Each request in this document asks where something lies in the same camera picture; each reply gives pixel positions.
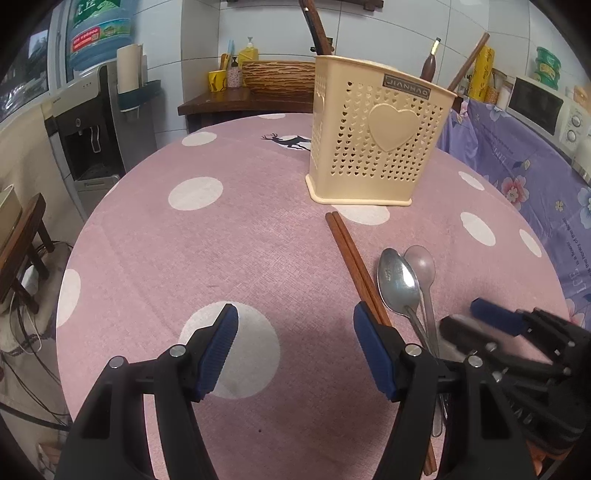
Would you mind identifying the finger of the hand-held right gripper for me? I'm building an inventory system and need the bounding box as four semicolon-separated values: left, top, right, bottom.
470;298;543;337
438;315;513;365

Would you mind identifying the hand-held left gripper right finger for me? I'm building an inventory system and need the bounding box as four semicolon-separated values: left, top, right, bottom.
353;302;530;480

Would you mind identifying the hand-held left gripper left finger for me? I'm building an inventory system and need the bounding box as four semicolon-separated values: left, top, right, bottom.
54;303;239;480

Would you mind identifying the shiny metal spoon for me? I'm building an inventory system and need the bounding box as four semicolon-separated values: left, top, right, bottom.
378;248;448;437

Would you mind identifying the pale metal spoon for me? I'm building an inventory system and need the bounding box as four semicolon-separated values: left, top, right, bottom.
404;246;441;358

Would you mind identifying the brown wooden chopstick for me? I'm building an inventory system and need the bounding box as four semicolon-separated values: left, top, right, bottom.
331;211;394;329
326;212;437;475

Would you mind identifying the cream plastic utensil holder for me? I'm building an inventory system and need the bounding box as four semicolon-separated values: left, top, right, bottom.
305;54;458;205

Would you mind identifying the long dark brown chopstick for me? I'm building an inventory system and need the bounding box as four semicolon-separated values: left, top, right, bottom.
447;32;490;92

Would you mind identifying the dark wooden spoon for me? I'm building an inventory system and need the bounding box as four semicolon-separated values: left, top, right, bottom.
298;0;326;55

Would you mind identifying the pink polka dot tablecloth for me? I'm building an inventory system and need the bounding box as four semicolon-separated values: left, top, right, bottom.
55;112;573;480

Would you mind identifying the purple floral cloth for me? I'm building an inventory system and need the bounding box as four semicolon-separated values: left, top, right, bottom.
436;95;591;333

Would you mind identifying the white microwave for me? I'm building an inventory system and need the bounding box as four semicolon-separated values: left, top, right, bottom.
505;75;591;160

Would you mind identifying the glass jar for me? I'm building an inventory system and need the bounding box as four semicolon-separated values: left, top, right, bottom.
490;68;515;108

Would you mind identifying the dark wooden stool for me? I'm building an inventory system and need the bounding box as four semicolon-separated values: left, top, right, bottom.
0;193;56;315

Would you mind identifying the yellow patterned roll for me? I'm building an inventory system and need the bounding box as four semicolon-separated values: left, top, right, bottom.
468;46;496;103

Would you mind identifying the dark wooden counter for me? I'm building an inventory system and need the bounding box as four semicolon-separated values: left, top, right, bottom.
178;87;315;134

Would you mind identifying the grey water dispenser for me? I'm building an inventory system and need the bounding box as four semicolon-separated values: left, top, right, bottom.
46;65;158;220

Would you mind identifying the blue cup holder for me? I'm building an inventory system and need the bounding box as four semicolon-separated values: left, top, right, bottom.
115;79;162;114

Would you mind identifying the woven brown basin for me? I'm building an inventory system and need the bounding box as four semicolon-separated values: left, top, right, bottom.
241;59;317;97

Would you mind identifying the paper cup tube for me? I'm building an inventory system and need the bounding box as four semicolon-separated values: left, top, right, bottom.
116;43;144;93

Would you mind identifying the blue water bottle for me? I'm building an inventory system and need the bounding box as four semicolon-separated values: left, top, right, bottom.
65;0;137;71

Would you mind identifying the white framed window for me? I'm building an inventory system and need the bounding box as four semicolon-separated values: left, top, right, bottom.
0;0;70;125

